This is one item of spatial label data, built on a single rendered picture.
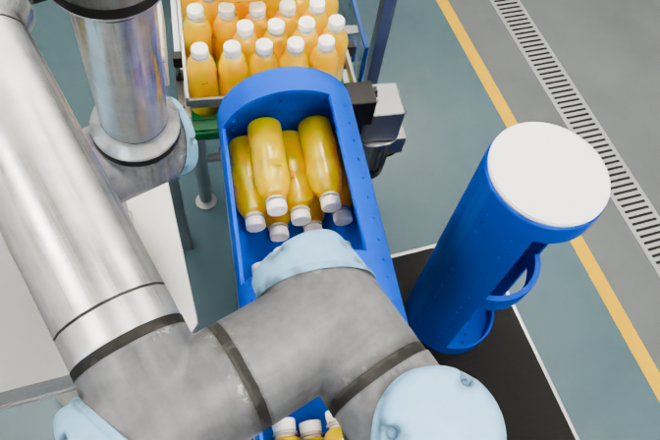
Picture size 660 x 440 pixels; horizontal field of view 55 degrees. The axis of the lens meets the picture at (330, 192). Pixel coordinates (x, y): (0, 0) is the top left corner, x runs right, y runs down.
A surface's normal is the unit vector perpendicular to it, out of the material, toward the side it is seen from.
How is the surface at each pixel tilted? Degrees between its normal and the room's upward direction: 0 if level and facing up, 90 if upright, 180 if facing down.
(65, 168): 27
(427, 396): 1
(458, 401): 0
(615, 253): 0
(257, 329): 14
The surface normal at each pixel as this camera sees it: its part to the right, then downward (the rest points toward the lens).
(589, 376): 0.10, -0.52
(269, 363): 0.26, -0.27
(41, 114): 0.53, -0.52
